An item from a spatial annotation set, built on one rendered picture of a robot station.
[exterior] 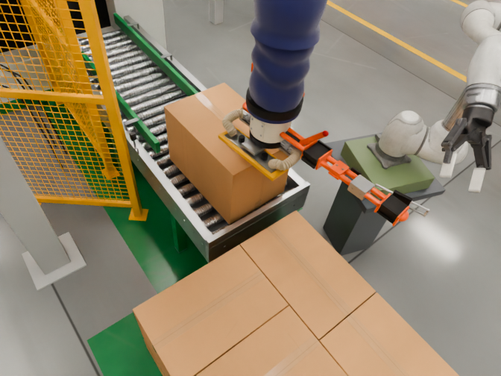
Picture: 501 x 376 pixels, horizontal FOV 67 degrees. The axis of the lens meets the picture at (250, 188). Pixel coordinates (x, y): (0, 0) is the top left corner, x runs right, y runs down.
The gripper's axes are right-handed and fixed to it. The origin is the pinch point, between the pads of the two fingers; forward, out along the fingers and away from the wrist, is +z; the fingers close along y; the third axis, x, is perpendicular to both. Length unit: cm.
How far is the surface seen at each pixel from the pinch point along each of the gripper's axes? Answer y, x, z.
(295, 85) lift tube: 29, -50, -24
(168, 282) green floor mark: 11, -164, 80
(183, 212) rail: 28, -127, 34
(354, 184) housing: -0.2, -39.4, 3.8
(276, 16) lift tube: 50, -36, -34
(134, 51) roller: 63, -253, -73
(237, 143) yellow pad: 29, -84, -3
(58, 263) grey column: 72, -192, 87
